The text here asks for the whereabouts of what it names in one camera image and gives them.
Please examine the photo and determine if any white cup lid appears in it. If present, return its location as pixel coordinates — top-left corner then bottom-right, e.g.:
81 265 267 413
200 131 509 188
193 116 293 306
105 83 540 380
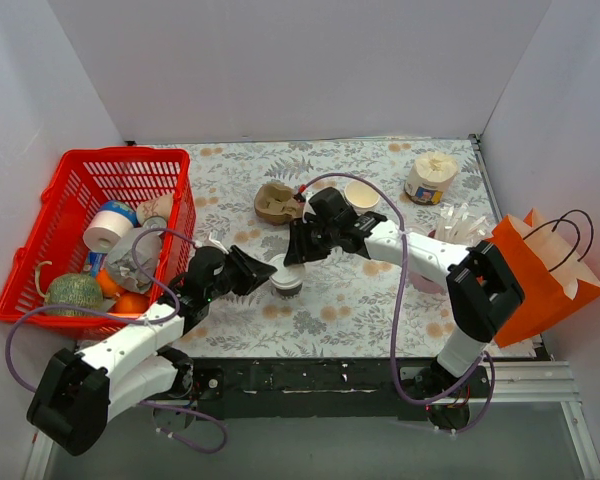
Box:
270 254 306 284

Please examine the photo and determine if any stack of paper cups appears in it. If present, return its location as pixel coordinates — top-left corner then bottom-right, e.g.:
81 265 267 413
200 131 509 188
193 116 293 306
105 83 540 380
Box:
344 180 380 214

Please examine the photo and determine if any black paper coffee cup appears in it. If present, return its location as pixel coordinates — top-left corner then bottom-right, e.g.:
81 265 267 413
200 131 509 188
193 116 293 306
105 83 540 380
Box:
271 281 303 299

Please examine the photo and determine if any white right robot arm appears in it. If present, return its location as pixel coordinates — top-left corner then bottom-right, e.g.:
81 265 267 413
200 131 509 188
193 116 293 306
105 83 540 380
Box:
284 188 525 402

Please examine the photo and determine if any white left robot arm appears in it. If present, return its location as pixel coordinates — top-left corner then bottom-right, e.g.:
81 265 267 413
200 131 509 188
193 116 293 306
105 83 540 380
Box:
26 246 277 456

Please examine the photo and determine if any brown cardboard cup carrier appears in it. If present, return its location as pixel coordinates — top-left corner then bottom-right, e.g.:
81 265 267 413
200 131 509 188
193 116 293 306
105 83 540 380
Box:
254 183 303 225

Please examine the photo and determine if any floral table mat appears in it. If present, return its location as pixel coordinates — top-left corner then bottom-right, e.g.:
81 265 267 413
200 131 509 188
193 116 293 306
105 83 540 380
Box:
77 138 519 359

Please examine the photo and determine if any beige patterned cup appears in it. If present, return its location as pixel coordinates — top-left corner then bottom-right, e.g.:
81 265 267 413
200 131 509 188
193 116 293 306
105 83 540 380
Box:
136 193 174 225

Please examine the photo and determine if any crumpled grey paper bag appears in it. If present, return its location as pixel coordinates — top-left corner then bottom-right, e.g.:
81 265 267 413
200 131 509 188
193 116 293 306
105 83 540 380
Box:
104 228 162 294

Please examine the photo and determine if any pink straw holder cup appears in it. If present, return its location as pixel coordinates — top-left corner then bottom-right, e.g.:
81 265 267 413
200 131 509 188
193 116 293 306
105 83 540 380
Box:
407 232 447 294

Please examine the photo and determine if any white tape roll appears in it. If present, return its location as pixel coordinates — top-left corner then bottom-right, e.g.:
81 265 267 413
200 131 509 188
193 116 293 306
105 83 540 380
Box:
83 210 133 253

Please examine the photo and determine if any wrapped toilet paper roll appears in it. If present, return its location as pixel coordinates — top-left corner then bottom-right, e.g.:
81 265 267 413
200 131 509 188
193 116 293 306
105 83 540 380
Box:
404 151 459 205

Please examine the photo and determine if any red plastic basket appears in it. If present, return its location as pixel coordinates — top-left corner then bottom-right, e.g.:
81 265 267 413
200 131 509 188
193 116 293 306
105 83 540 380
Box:
0 146 196 323

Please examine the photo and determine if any orange paper bag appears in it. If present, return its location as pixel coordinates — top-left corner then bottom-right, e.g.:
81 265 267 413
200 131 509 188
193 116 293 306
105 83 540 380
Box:
490 209 600 348

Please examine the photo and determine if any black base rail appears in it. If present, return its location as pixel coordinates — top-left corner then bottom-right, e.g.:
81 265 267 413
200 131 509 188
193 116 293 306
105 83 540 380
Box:
134 355 486 422

